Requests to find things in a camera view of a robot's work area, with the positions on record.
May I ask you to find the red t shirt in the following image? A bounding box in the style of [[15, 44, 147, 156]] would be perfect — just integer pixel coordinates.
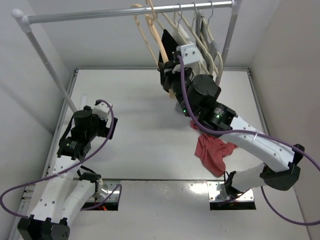
[[190, 120, 238, 177]]

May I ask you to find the cream hanger with white garment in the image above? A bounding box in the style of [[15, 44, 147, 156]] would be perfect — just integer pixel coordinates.
[[172, 9, 223, 77]]

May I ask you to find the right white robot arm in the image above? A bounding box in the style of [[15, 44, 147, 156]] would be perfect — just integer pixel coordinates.
[[158, 51, 305, 199]]

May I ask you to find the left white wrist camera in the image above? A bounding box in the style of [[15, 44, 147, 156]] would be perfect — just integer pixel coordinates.
[[92, 100, 113, 122]]

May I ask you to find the grey hanging garment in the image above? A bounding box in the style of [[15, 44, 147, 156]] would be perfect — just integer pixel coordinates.
[[194, 11, 223, 76]]

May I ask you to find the white hanging garment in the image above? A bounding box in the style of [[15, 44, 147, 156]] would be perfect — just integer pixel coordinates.
[[172, 24, 210, 75]]

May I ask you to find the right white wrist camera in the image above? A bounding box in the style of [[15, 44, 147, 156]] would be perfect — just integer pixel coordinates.
[[176, 43, 203, 66]]

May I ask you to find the white metal clothes rack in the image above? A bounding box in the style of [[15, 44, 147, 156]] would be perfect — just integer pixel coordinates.
[[11, 0, 242, 113]]

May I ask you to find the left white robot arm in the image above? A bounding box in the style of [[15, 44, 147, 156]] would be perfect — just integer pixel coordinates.
[[17, 100, 118, 240]]

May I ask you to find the peach plastic hanger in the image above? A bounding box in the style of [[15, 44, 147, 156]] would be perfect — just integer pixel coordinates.
[[144, 0, 176, 100]]

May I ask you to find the black hanging garment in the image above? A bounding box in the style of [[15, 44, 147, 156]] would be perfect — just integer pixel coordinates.
[[158, 29, 179, 73]]

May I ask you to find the cream hanger with grey garment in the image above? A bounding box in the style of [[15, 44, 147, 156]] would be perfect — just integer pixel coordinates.
[[191, 1, 223, 76]]

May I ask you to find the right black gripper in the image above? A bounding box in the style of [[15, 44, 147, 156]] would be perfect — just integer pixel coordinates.
[[158, 60, 193, 118]]

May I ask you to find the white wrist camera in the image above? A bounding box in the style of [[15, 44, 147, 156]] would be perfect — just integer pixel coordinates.
[[176, 43, 203, 66], [92, 100, 113, 122]]

